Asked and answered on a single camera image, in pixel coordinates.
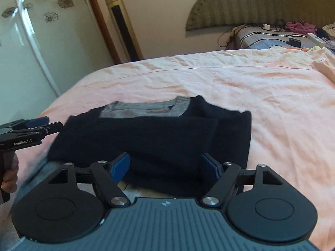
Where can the magenta cloth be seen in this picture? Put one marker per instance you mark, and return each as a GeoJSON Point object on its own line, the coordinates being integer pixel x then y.
{"type": "Point", "coordinates": [301, 28]}

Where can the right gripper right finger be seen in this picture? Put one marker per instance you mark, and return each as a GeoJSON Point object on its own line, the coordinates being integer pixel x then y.
{"type": "Point", "coordinates": [224, 180]}

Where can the olive upholstered headboard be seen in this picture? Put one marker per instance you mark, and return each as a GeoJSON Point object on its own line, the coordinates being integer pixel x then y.
{"type": "Point", "coordinates": [212, 13]}

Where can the black power adapter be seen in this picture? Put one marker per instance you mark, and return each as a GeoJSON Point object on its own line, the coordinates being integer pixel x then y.
{"type": "Point", "coordinates": [294, 42]}

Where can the brown wooden door frame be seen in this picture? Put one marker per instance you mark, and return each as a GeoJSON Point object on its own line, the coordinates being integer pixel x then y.
{"type": "Point", "coordinates": [104, 31]}

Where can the pink bed sheet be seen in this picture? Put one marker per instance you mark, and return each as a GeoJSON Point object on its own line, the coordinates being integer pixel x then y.
{"type": "Point", "coordinates": [285, 195]}

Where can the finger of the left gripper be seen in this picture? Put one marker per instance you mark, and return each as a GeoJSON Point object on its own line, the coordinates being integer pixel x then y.
{"type": "Point", "coordinates": [30, 123]}
{"type": "Point", "coordinates": [51, 128]}

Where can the person left hand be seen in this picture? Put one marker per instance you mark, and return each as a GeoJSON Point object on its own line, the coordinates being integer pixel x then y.
{"type": "Point", "coordinates": [10, 177]}

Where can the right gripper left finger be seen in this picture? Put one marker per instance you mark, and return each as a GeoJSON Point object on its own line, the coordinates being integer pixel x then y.
{"type": "Point", "coordinates": [106, 176]}

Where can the crumpled patterned clothes pile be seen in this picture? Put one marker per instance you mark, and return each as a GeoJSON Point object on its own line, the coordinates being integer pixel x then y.
{"type": "Point", "coordinates": [329, 39]}

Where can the grey navy knit sweater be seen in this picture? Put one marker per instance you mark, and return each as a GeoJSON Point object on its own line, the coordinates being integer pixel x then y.
{"type": "Point", "coordinates": [165, 141]}

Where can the gold tower fan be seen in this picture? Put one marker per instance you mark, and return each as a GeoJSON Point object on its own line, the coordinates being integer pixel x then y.
{"type": "Point", "coordinates": [124, 28]}

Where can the white remote control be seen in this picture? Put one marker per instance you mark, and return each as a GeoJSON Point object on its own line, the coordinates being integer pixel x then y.
{"type": "Point", "coordinates": [318, 41]}

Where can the white sliding wardrobe door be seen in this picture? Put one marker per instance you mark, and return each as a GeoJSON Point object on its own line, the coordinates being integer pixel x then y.
{"type": "Point", "coordinates": [47, 46]}

